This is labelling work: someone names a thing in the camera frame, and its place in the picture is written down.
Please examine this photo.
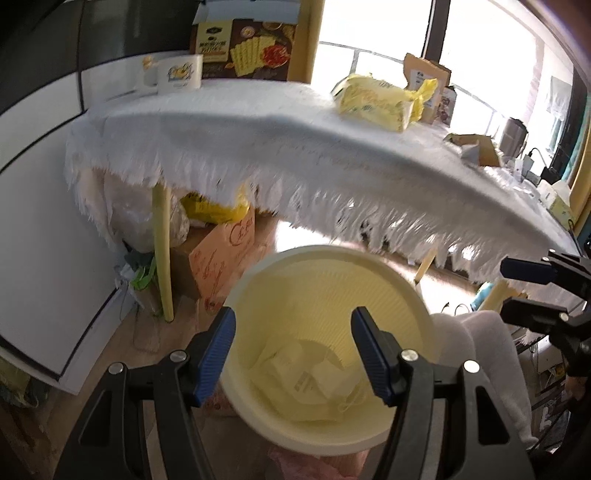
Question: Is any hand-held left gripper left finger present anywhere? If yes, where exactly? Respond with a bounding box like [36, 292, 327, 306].
[53, 307, 237, 480]

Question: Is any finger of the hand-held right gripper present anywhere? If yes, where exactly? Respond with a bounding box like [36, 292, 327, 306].
[501, 298, 591, 377]
[501, 249, 591, 298]

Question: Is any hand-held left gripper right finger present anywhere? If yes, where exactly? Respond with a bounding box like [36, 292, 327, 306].
[351, 307, 536, 480]

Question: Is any cream round trash bin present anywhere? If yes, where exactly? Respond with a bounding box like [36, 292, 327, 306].
[221, 246, 441, 455]

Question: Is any yellow plastic bag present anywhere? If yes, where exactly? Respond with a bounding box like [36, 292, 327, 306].
[331, 74, 438, 133]

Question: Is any green tissue box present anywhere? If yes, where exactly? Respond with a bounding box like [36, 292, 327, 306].
[538, 180, 573, 224]

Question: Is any white crumpled paper wrapper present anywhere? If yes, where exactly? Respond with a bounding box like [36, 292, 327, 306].
[252, 339, 370, 423]

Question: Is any orange cardboard box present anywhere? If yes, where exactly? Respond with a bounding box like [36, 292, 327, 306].
[187, 210, 257, 315]

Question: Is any wooden table leg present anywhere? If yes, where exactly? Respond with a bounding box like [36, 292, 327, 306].
[414, 247, 438, 282]

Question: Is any green bag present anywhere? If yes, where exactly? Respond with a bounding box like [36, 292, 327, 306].
[117, 258, 160, 315]

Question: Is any yellow table leg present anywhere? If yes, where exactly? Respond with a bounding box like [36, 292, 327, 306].
[152, 185, 175, 321]

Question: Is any pink plastic bag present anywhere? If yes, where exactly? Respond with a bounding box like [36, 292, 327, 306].
[268, 445, 370, 480]

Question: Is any open cardboard box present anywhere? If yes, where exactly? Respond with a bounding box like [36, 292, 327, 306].
[444, 133, 503, 168]

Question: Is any yellow curtain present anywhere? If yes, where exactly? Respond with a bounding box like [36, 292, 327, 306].
[288, 0, 320, 84]
[570, 88, 591, 222]

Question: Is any steel tumbler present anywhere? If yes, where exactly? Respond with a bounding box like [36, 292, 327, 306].
[499, 117, 528, 158]

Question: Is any yellow bag under table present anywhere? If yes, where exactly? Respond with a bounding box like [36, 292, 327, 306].
[180, 185, 250, 224]

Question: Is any clear plastic bag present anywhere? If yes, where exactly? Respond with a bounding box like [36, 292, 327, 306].
[104, 171, 190, 252]

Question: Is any hanging grey cloth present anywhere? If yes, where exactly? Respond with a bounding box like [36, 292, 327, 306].
[547, 76, 575, 116]

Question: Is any small printed packet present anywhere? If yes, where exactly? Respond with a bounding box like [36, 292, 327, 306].
[436, 85, 458, 126]

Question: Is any brown kraft paper pouch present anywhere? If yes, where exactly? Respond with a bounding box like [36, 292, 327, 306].
[403, 52, 452, 124]

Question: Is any white fringed tablecloth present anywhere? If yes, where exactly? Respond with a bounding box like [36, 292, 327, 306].
[65, 78, 585, 296]

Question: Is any white box yellow print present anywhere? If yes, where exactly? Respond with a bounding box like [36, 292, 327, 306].
[157, 54, 204, 94]

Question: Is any white cup yellow print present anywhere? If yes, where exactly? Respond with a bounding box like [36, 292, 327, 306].
[136, 55, 160, 93]

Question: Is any brown cracker box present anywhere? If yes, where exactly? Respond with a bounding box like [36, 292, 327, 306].
[190, 18, 296, 83]

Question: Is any dark cabinet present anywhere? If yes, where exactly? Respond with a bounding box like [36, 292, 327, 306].
[0, 0, 199, 116]

